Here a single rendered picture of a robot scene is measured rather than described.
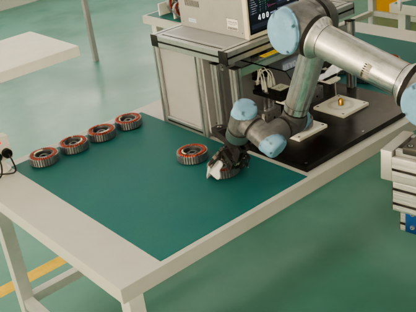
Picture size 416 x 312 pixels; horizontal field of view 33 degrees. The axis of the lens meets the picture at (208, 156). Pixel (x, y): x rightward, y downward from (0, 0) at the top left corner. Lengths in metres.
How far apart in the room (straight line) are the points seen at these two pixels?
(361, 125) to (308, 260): 0.84
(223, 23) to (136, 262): 1.00
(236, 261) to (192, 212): 1.08
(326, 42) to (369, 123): 0.87
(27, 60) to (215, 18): 0.71
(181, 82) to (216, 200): 0.63
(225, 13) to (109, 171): 0.70
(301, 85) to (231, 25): 0.57
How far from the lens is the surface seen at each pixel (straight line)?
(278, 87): 2.56
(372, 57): 1.72
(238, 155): 2.18
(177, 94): 2.71
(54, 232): 2.21
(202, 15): 2.65
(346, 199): 3.62
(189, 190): 2.28
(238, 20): 2.50
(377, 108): 2.71
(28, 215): 2.35
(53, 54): 2.35
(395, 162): 1.91
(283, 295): 2.99
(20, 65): 2.30
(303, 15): 1.81
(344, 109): 2.69
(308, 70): 2.02
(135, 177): 2.42
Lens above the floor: 1.86
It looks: 26 degrees down
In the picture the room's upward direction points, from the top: 8 degrees counter-clockwise
